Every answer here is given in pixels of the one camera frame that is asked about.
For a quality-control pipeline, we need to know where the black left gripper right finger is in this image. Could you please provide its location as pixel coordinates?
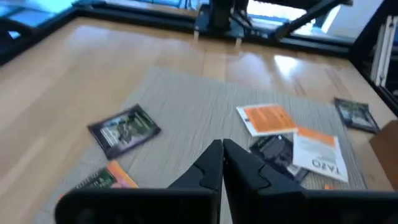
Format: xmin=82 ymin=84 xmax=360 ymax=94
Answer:
xmin=223 ymin=139 xmax=398 ymax=224

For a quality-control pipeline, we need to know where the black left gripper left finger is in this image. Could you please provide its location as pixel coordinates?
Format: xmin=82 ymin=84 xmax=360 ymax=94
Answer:
xmin=55 ymin=139 xmax=224 ymax=224

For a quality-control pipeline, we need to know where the purple blackcurrant tea packet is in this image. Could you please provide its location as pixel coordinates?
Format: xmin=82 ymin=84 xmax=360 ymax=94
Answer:
xmin=86 ymin=104 xmax=162 ymax=160
xmin=333 ymin=97 xmax=381 ymax=134
xmin=248 ymin=134 xmax=310 ymax=184

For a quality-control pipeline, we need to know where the white orange Tazo tea packet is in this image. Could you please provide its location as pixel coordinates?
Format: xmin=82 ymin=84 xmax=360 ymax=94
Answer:
xmin=292 ymin=126 xmax=349 ymax=184
xmin=236 ymin=104 xmax=299 ymax=138

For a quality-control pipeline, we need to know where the grey woven placemat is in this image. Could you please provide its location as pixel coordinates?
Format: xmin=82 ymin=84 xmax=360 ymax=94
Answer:
xmin=30 ymin=65 xmax=368 ymax=224

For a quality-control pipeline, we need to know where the wooden three-compartment organizer box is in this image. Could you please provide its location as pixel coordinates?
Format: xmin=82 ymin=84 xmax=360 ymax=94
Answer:
xmin=369 ymin=119 xmax=398 ymax=191

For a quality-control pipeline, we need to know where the silver gantry bracket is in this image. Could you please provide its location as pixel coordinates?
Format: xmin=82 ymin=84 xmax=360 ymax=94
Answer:
xmin=370 ymin=14 xmax=398 ymax=88

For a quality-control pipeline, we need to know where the black aluminium table frame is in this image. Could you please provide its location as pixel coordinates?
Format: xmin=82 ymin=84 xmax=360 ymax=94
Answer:
xmin=0 ymin=0 xmax=398 ymax=119

